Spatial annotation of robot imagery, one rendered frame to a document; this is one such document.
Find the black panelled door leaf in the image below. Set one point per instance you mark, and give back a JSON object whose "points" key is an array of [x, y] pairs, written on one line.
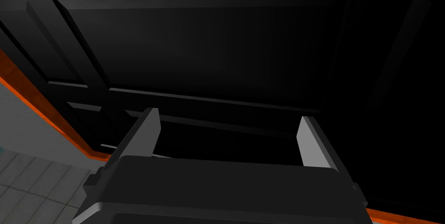
{"points": [[194, 60]]}

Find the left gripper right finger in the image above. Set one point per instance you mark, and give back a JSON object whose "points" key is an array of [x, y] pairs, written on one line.
{"points": [[314, 145]]}

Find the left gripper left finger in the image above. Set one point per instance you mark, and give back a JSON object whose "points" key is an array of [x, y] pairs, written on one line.
{"points": [[140, 136]]}

